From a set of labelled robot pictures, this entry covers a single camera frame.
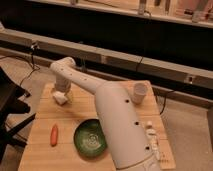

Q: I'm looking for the white plastic bottle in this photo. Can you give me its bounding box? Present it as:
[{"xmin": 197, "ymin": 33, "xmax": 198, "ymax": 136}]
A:
[{"xmin": 145, "ymin": 121, "xmax": 160, "ymax": 160}]

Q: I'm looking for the green ceramic bowl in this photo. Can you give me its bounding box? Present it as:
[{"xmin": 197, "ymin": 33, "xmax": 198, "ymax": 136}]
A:
[{"xmin": 73, "ymin": 119, "xmax": 107, "ymax": 158}]

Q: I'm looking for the black cable on floor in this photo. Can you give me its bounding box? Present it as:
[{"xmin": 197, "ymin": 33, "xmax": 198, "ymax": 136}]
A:
[{"xmin": 0, "ymin": 41, "xmax": 43, "ymax": 88}]

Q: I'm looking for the translucent yellowish gripper finger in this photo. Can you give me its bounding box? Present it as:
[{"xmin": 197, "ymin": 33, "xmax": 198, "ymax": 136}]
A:
[{"xmin": 65, "ymin": 91, "xmax": 73, "ymax": 103}]

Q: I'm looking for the white sponge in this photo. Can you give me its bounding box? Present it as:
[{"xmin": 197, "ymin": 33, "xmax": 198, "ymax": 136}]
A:
[{"xmin": 52, "ymin": 91, "xmax": 68, "ymax": 105}]

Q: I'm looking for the orange carrot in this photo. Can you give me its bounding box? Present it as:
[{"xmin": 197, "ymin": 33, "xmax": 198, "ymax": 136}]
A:
[{"xmin": 50, "ymin": 124, "xmax": 58, "ymax": 147}]

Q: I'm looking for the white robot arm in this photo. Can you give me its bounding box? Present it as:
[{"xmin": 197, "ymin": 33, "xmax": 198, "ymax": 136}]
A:
[{"xmin": 50, "ymin": 57, "xmax": 161, "ymax": 171}]

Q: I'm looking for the wooden table board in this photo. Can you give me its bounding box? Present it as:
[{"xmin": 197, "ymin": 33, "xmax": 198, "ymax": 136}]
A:
[{"xmin": 18, "ymin": 80, "xmax": 177, "ymax": 171}]

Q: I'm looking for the black office chair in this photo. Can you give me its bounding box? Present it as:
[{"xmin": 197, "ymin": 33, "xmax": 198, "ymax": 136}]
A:
[{"xmin": 0, "ymin": 66, "xmax": 35, "ymax": 162}]

